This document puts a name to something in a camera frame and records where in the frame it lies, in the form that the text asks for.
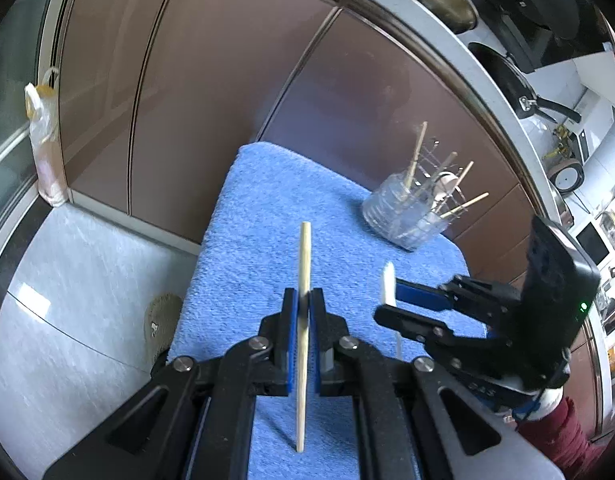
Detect white stone countertop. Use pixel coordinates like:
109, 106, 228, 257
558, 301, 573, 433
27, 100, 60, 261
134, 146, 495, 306
282, 0, 575, 226

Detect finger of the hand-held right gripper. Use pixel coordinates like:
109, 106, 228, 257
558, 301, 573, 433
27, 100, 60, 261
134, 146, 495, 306
394, 274, 521, 322
374, 305, 491, 362

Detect beige slipper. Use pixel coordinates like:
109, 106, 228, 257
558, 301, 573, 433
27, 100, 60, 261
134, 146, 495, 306
143, 294, 184, 376

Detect white chopstick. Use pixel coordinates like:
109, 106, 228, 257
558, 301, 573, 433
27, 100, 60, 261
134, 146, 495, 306
381, 261, 404, 360

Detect blue terry towel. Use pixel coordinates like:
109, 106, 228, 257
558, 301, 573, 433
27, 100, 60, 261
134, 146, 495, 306
167, 142, 488, 480

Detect person's right forearm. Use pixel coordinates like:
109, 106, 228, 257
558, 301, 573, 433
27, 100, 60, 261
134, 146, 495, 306
516, 389, 611, 480

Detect black wok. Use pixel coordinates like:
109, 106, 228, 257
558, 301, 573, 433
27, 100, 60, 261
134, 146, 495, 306
468, 42, 582, 124

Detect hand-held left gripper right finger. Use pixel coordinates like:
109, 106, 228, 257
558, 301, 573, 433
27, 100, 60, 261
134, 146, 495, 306
309, 287, 563, 480

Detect sliding glass door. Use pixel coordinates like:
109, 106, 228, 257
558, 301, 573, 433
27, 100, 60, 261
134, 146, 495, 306
0, 0, 83, 261

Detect wire utensil holder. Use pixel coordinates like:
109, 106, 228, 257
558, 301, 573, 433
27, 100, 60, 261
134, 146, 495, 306
362, 140, 463, 252

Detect rice cooker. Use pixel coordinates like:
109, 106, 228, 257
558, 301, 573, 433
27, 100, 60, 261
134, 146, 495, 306
545, 152, 586, 196

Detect brown base cabinet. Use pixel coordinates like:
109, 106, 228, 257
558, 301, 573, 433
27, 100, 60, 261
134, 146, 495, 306
40, 0, 603, 436

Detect black range hood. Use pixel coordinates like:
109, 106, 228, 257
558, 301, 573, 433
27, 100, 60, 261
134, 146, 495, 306
437, 0, 615, 73

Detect white microwave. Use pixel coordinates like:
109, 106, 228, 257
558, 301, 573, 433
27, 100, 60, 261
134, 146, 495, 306
575, 220, 613, 266

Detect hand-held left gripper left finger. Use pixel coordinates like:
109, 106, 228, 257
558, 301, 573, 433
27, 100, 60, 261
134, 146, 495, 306
42, 287, 300, 480

